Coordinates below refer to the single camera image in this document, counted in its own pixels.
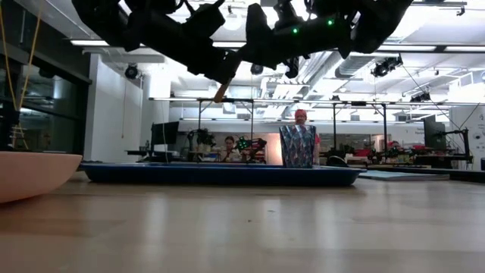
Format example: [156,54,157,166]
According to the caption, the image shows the patterned blue cup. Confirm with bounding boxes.
[279,124,318,169]

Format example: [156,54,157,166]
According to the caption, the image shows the person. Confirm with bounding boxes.
[221,135,243,163]
[293,108,322,167]

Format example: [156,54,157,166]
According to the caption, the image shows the background robot with green lights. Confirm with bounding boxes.
[234,136,268,163]

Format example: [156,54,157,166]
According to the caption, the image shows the orange plastic plate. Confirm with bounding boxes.
[0,151,83,204]

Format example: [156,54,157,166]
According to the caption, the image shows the spoon with orange handle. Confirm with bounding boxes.
[213,81,231,104]

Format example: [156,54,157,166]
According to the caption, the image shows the black ceiling track light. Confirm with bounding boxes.
[371,55,404,78]

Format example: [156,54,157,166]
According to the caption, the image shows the yellow cable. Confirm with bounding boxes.
[0,0,43,151]

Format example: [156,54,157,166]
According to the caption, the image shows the black aluminium table frame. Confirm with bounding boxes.
[340,162,485,184]

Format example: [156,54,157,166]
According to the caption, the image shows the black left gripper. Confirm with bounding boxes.
[124,0,243,85]

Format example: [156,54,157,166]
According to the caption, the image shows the blue plastic tray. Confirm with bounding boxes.
[79,162,367,187]

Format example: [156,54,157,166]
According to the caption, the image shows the background metal rig frame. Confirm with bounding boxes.
[149,96,485,162]

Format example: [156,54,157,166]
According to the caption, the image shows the black computer monitor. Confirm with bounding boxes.
[423,115,448,151]
[150,121,180,146]

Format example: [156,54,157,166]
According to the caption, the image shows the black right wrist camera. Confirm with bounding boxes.
[283,56,301,80]

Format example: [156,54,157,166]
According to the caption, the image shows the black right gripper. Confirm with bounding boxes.
[242,2,354,71]

